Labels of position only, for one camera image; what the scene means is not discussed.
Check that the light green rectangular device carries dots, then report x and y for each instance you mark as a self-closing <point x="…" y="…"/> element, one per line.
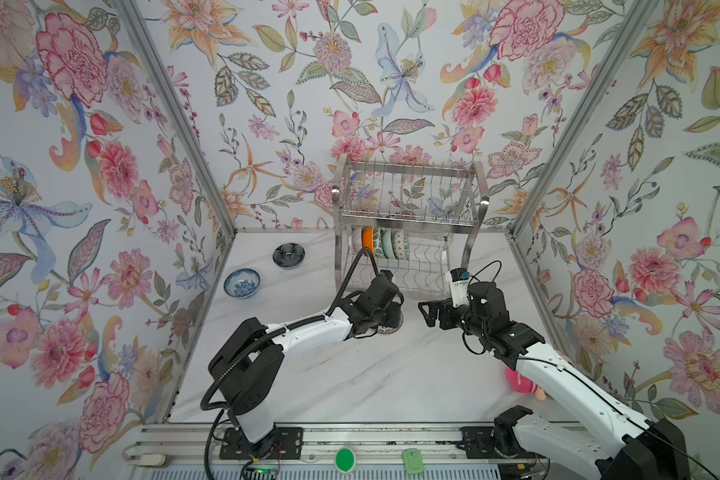
<point x="413" y="462"/>

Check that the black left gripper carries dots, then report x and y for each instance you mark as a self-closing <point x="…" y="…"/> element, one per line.
<point x="395" y="315"/>

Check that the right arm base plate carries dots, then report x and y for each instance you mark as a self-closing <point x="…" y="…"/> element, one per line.
<point x="486" y="443"/>

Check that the pink plush pig toy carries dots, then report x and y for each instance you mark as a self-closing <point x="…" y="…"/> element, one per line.
<point x="523" y="385"/>

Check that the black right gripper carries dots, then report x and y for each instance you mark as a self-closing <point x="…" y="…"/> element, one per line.
<point x="432" y="316"/>

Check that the blue floral bowl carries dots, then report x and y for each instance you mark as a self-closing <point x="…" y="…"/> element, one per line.
<point x="242" y="283"/>

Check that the black patterned bowl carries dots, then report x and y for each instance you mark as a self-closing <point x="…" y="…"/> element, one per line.
<point x="289" y="255"/>

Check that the stainless steel dish rack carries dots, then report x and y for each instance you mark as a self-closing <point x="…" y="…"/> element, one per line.
<point x="441" y="207"/>

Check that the white lattice pattern bowl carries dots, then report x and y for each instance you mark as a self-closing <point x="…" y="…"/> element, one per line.
<point x="391" y="324"/>

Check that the pale green bowl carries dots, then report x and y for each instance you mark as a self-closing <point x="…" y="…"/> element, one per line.
<point x="387" y="244"/>

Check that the grey striped bowl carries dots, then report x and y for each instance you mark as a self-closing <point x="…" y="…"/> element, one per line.
<point x="356" y="239"/>

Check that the white plug on rail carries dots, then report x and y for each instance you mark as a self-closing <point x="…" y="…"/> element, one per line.
<point x="152" y="460"/>

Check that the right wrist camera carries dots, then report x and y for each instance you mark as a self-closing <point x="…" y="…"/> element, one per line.
<point x="459" y="282"/>

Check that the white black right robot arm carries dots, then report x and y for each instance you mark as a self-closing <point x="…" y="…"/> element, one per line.
<point x="618" y="442"/>

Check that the green leaf pattern bowl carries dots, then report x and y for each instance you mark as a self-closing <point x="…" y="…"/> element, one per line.
<point x="377" y="243"/>

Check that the white bowl orange outside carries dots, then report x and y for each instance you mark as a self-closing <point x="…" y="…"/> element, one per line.
<point x="367" y="238"/>

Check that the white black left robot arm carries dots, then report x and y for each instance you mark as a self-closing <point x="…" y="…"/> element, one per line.
<point x="245" y="368"/>

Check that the aluminium front rail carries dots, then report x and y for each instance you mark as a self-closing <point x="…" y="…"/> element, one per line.
<point x="372" y="447"/>

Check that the green geometric pattern bowl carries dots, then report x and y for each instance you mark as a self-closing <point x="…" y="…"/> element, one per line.
<point x="401" y="244"/>

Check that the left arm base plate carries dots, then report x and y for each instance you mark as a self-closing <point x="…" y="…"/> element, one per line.
<point x="283" y="443"/>

